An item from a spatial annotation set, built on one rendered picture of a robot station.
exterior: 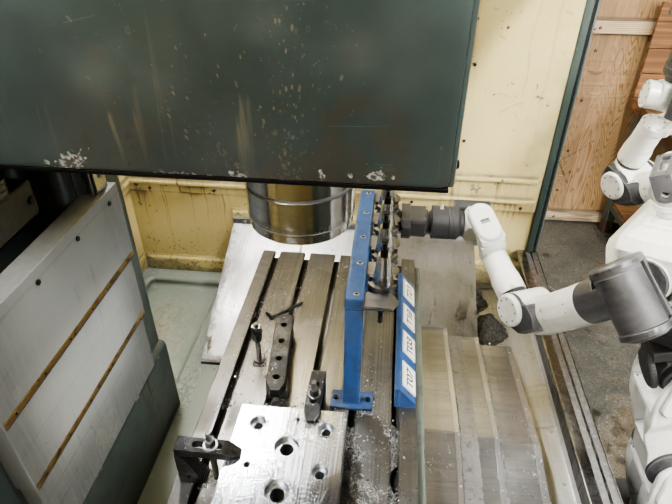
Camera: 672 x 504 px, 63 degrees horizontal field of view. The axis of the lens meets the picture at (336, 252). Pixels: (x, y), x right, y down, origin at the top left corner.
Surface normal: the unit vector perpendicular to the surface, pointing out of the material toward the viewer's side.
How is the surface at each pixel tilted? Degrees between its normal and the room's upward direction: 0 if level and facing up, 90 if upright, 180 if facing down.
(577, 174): 90
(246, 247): 25
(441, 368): 7
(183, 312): 0
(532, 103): 90
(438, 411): 7
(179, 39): 90
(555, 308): 84
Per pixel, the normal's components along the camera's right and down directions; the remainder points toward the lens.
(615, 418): 0.00, -0.82
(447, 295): -0.04, -0.52
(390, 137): -0.11, 0.56
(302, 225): 0.11, 0.57
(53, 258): 0.99, 0.08
